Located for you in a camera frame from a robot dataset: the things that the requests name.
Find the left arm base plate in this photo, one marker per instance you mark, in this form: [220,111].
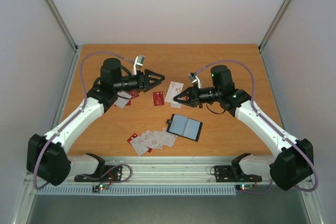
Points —
[109,173]

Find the grey slotted cable duct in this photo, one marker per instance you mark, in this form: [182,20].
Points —
[141,190]

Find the controller board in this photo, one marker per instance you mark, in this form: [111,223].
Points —
[99,188]
[245,187]

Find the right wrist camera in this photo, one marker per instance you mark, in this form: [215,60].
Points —
[194,79]

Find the red card under pile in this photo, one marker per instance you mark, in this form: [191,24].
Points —
[138,145]

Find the white floral card pile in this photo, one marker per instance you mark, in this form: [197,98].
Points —
[156,140]

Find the right controller board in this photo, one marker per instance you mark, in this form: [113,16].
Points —
[245,187]

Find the frame post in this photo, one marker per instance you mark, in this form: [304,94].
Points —
[273,25]
[53,8]

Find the left controller board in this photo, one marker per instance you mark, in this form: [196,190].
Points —
[99,188]

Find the red card centre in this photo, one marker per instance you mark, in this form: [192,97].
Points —
[158,98]

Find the right frame post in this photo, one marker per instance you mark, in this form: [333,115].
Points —
[273,25]

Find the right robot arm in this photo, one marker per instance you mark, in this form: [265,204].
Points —
[292,160]

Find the black leather card holder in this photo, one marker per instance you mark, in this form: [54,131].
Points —
[184,127]

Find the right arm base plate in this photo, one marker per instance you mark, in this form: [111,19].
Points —
[225,174]

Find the left frame post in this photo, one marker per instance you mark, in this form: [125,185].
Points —
[53,8]

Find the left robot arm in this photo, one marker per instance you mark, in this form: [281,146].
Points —
[114,78]

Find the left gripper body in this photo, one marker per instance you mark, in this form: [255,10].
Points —
[140,76]

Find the red card left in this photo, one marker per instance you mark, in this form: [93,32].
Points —
[134,94]

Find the aluminium table edge rail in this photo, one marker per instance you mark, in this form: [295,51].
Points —
[168,167]

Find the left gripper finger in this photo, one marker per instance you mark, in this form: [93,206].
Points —
[153,75]
[152,82]

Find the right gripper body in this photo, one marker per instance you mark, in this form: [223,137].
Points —
[194,97]

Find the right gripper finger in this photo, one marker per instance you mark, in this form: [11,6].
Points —
[190,103]
[186,94]

